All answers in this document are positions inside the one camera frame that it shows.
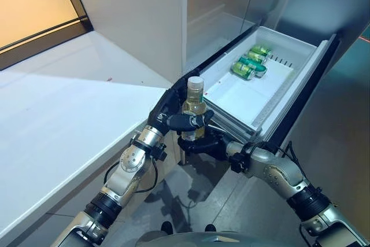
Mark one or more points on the dark green drink can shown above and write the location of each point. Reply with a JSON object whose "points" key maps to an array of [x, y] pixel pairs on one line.
{"points": [[248, 62]]}

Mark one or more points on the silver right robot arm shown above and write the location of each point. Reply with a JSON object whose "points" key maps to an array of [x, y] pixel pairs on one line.
{"points": [[274, 171]]}

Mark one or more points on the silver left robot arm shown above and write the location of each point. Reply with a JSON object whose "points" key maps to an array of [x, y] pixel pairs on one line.
{"points": [[130, 163]]}

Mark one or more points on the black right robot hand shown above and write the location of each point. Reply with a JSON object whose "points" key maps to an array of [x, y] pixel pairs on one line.
{"points": [[208, 145]]}

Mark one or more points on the white tall side panel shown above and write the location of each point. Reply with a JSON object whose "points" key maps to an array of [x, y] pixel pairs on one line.
{"points": [[130, 12]]}

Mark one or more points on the brown board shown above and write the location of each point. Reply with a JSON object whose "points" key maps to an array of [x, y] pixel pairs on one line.
{"points": [[177, 148]]}

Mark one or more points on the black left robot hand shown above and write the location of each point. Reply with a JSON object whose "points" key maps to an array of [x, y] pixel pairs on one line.
{"points": [[176, 121]]}

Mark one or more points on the white fridge drawer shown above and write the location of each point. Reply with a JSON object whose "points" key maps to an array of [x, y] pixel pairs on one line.
{"points": [[245, 99]]}

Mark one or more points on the grey robot torso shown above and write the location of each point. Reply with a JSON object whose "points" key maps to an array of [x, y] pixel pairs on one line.
{"points": [[188, 241]]}

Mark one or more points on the light green drink can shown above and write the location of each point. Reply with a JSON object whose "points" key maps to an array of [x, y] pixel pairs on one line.
{"points": [[260, 49], [242, 69], [255, 57]]}

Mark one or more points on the clear bottle yellow drink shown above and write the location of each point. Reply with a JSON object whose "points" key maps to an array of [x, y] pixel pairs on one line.
{"points": [[193, 105]]}

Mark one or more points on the white counter cabinet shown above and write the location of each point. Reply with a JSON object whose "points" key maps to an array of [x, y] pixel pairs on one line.
{"points": [[72, 114]]}

